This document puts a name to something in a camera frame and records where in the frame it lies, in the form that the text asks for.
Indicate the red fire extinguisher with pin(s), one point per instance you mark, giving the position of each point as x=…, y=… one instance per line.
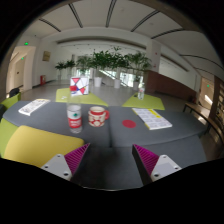
x=42, y=80

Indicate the black bag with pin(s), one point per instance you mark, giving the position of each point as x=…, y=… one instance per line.
x=14, y=92

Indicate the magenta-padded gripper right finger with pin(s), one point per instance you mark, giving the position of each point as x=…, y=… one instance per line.
x=160, y=166

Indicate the lime green chair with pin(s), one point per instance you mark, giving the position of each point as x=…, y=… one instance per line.
x=10, y=101

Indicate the white printed booklet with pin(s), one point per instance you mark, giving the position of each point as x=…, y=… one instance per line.
x=33, y=106

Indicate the flat round red coaster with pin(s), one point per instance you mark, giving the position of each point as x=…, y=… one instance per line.
x=129, y=123

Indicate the red and white mug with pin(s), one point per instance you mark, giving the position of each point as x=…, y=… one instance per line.
x=96, y=117

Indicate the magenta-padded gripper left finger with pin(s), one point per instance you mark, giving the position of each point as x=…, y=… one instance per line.
x=60, y=165

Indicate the wooden bench with black frame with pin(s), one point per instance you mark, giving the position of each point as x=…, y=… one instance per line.
x=200, y=113

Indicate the white and yellow booklet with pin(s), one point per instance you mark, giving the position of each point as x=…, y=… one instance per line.
x=151, y=118

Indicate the white cube with coloured triangles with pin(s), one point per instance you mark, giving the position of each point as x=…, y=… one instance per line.
x=81, y=83

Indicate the framed wall picture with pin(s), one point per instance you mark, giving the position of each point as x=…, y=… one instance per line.
x=46, y=56

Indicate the small clear water bottle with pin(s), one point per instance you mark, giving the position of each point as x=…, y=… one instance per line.
x=141, y=92

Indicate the clear red-capped water bottle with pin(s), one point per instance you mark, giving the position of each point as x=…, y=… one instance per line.
x=74, y=120

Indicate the group of potted green plants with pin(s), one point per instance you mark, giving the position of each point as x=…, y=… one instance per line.
x=103, y=61

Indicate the green exit sign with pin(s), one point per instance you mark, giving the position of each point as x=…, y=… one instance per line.
x=26, y=43

